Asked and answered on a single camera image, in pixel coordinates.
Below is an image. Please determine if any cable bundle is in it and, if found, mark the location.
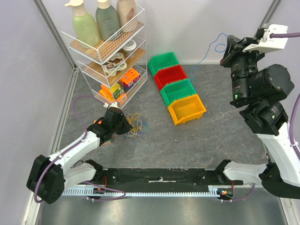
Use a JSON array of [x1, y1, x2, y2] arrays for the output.
[[124, 113, 149, 139]]

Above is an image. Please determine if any blue cable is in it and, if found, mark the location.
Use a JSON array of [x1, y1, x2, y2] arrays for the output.
[[189, 32, 229, 86]]

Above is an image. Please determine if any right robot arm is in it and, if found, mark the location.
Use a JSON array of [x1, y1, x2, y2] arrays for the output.
[[214, 35, 300, 199]]

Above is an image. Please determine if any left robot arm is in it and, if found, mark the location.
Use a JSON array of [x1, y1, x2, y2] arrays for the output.
[[26, 106, 132, 204]]

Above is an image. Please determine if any orange green juice carton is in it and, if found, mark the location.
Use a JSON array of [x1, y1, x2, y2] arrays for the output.
[[102, 138, 113, 146]]

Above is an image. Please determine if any orange sponge pack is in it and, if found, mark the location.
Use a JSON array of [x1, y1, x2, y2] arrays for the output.
[[99, 84, 114, 102]]

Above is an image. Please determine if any green yellow box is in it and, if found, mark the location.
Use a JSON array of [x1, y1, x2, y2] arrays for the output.
[[112, 83, 124, 100]]

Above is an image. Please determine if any orange purple box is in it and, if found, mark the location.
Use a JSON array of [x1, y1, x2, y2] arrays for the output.
[[120, 68, 141, 91]]

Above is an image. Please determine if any yogurt multipack carton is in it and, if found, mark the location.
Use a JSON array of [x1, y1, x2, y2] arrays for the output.
[[103, 53, 127, 77]]

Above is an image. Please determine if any near green plastic bin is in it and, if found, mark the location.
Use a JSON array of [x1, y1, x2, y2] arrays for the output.
[[160, 79, 197, 106]]

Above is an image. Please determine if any green plastic bin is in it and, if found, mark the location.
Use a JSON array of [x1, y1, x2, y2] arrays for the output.
[[160, 79, 197, 106], [148, 52, 180, 77]]

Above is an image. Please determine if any yellow plastic bin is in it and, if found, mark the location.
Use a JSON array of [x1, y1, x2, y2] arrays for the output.
[[168, 94, 207, 125]]

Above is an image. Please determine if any red plastic bin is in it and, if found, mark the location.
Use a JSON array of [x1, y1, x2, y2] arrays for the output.
[[154, 65, 188, 91]]

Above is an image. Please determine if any far green plastic bin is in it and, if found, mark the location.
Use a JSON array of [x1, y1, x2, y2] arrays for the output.
[[148, 52, 180, 77]]

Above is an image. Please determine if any paper cup with lid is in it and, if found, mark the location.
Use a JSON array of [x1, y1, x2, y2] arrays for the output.
[[122, 39, 137, 52]]

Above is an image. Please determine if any light green pump bottle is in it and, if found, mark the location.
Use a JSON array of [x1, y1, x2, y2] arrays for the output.
[[64, 0, 101, 47]]

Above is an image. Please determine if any dark green bottle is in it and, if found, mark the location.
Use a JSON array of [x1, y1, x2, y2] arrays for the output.
[[95, 0, 120, 40]]

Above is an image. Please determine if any beige brown bottle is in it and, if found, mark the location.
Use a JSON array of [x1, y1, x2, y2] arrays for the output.
[[117, 0, 137, 32]]

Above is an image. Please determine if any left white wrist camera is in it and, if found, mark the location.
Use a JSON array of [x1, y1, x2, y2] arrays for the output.
[[103, 101, 120, 109]]

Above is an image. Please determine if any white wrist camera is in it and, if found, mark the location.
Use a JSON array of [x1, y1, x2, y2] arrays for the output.
[[242, 24, 288, 53], [103, 101, 120, 109]]

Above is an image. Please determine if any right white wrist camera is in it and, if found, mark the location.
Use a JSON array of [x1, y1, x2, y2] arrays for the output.
[[242, 24, 288, 53]]

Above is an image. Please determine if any white wire shelf rack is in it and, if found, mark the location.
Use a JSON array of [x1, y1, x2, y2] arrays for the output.
[[62, 7, 148, 108]]

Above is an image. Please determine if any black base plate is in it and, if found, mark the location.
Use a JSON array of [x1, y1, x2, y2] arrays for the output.
[[90, 168, 243, 192]]

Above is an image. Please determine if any white slotted cable duct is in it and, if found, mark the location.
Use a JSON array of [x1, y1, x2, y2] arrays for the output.
[[62, 185, 233, 197]]

